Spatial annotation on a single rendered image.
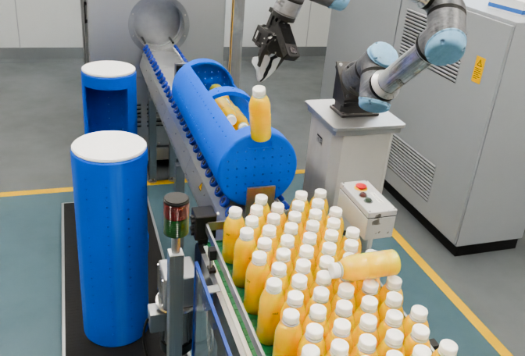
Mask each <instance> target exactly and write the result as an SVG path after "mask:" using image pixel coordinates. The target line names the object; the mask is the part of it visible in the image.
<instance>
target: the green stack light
mask: <svg viewBox="0 0 525 356"><path fill-rule="evenodd" d="M188 232H189V216H188V217H187V218H186V219H185V220H182V221H179V222H174V221H169V220H168V219H165V218H164V216H163V233H164V235H165V236H167V237H169V238H173V239H178V238H182V237H185V236H187V235H188Z"/></svg>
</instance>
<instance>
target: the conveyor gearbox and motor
mask: <svg viewBox="0 0 525 356"><path fill-rule="evenodd" d="M157 266H158V288H157V289H158V291H159V292H158V293H157V295H156V298H155V303H153V304H148V318H147V319H146V320H145V324H144V327H143V332H142V343H143V348H144V352H145V356H148V352H147V349H146V345H145V329H146V326H147V323H148V326H149V330H150V333H157V332H159V336H160V347H161V349H162V351H163V352H164V353H166V317H167V259H163V260H159V263H158V264H157ZM194 275H195V265H194V263H193V261H192V258H191V257H190V256H188V257H184V301H183V336H182V355H184V354H186V353H188V352H189V351H190V350H191V349H192V325H193V300H194Z"/></svg>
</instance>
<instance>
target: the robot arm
mask: <svg viewBox="0 0 525 356"><path fill-rule="evenodd" d="M304 1H305V0H276V1H275V4H274V6H273V7H270V9H269V12H271V13H270V17H269V19H268V21H267V24H263V25H259V24H258V26H257V28H256V30H255V34H254V36H253V39H252V41H253V42H254V43H255V45H256V46H258V47H259V48H260V49H259V54H258V57H253V58H252V64H253V66H254V67H255V69H256V78H257V81H260V82H263V81H264V80H265V79H266V78H267V77H269V76H270V75H271V74H272V73H273V72H274V71H275V70H276V69H277V68H278V67H279V66H280V64H281V63H282V62H283V61H284V60H289V61H295V60H296V59H297V58H298V57H299V56H300V55H299V52H298V48H297V45H296V42H295V38H294V35H293V33H292V30H291V26H290V24H288V23H294V22H295V19H296V17H298V14H299V12H300V10H301V8H302V5H303V2H304ZM310 1H312V2H315V3H318V4H320V5H324V6H326V7H327V8H328V9H329V8H331V9H335V10H337V11H342V10H344V9H345V8H346V7H347V5H348V4H349V2H350V0H310ZM410 1H411V2H415V3H416V5H417V7H418V8H421V9H424V10H425V11H426V13H427V27H426V29H425V30H424V31H422V32H421V33H420V34H419V35H418V36H417V38H416V41H415V44H414V45H413V46H412V47H411V48H410V49H409V50H408V51H407V52H405V53H404V54H403V55H401V56H400V57H398V53H397V52H396V50H395V49H393V47H392V46H391V45H389V44H388V43H385V42H382V41H378V42H376V43H374V44H372V45H371V46H369V47H368V49H367V50H366V51H365V52H364V54H363V55H362V56H361V57H360V58H359V59H358V60H355V61H353V62H350V63H349V64H348V65H347V66H346V67H345V68H344V69H343V72H342V75H341V78H342V82H343V84H344V86H345V88H346V89H347V90H348V91H349V92H350V93H352V94H353V95H356V96H359V97H358V99H359V107H360V108H361V109H363V110H365V111H367V112H374V113H382V112H387V111H388V110H389V109H390V106H391V100H392V99H394V98H395V97H396V96H397V95H398V93H399V91H400V88H401V87H403V86H404V85H406V84H407V83H408V82H409V81H411V80H412V79H413V78H415V77H416V76H418V75H419V74H420V73H422V72H423V71H424V70H425V69H426V68H428V67H429V66H431V65H436V66H447V64H449V65H451V64H453V63H455V62H458V61H459V60H460V59H461V58H462V57H463V55H464V53H465V51H466V43H467V39H466V4H465V2H464V1H463V0H410ZM257 30H258V31H259V32H258V35H257V37H256V39H255V35H256V32H257ZM268 55H270V56H268Z"/></svg>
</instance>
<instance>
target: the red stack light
mask: <svg viewBox="0 0 525 356"><path fill-rule="evenodd" d="M189 204H190V202H188V203H187V204H186V205H184V206H181V207H172V206H169V205H167V204H165V203H164V202H163V216H164V218H165V219H168V220H169V221H174V222H179V221H182V220H185V219H186V218H187V217H188V216H189Z"/></svg>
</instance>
